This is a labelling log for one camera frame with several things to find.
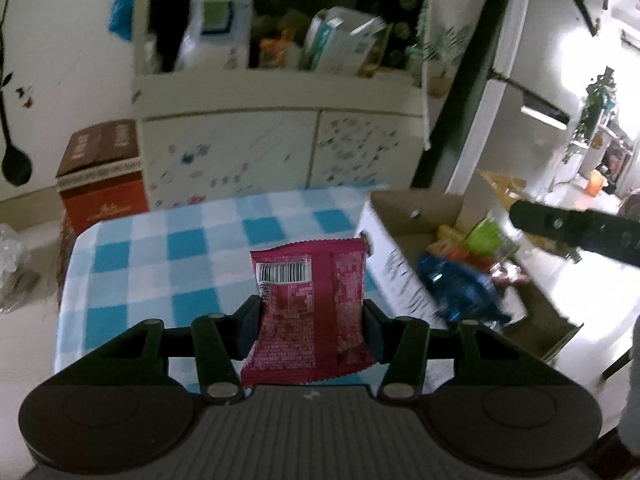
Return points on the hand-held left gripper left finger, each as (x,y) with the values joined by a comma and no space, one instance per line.
(249,327)

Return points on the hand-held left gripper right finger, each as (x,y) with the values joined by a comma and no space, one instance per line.
(376,330)

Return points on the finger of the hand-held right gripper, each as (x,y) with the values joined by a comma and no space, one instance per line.
(565,225)

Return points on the pink snack packet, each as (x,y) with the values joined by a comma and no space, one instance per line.
(305,310)

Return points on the white cardboard box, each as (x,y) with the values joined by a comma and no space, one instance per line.
(400,270)

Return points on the blue snack packet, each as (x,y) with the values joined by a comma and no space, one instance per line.
(460,290)

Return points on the orange bucket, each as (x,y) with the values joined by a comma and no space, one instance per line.
(596,184)

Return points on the green snack packet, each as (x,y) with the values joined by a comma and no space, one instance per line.
(484,237)

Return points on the blue checkered tablecloth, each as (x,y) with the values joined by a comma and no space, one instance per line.
(150,270)

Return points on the green potted plant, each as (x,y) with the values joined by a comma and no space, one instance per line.
(597,105)

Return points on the white cabinet with stickers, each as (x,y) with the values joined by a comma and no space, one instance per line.
(250,145)

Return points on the brown cardboard box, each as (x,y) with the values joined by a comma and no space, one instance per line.
(100,180)

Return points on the clear plastic bag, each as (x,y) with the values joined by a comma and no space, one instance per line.
(15,270)

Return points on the teal and white box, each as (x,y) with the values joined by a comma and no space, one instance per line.
(340,40)

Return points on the white box with green label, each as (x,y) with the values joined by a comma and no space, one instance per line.
(220,35)

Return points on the blue plastic bag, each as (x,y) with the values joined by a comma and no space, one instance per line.
(122,10)

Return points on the black ladle wall sticker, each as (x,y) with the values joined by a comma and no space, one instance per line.
(15,165)

